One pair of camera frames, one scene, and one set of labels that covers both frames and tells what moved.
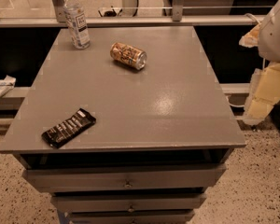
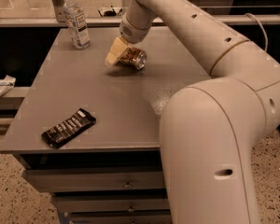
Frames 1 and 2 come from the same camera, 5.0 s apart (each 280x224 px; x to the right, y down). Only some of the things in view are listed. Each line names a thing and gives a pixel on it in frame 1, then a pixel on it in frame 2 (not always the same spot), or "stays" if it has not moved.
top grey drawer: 126,178 stays
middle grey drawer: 172,202 stays
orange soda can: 129,55 stays
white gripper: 275,36 to 133,32
